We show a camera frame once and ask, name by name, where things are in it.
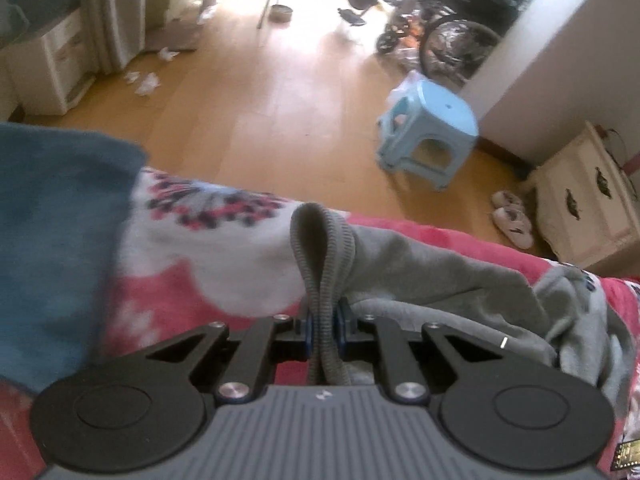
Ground clear plastic bag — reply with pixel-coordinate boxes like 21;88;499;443
389;70;431;106

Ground beige curtain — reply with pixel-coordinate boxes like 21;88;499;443
82;0;148;73

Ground flat cardboard sheet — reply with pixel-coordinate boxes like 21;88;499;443
145;20;201;53

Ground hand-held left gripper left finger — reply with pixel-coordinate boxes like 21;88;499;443
145;312;317;403

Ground wheelchair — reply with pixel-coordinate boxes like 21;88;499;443
375;0;526;81

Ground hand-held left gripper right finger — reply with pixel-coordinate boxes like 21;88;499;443
336;297;506;403

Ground light blue plastic stool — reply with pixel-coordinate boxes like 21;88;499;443
375;79;480;192

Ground white shoe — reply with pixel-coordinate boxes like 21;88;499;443
492;206;535;251
491;190;526;211

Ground bluish panel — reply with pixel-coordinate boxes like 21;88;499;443
0;0;81;46

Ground white cabinet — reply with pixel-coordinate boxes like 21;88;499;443
0;10;96;117

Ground pink floral blanket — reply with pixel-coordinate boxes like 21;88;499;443
0;165;640;480

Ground black gold printed packet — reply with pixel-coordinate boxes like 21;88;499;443
616;440;640;472

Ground folded dark blue clothes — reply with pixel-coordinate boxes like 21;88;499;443
0;122;147;396

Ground cream nightstand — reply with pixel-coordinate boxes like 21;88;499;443
520;121;640;277

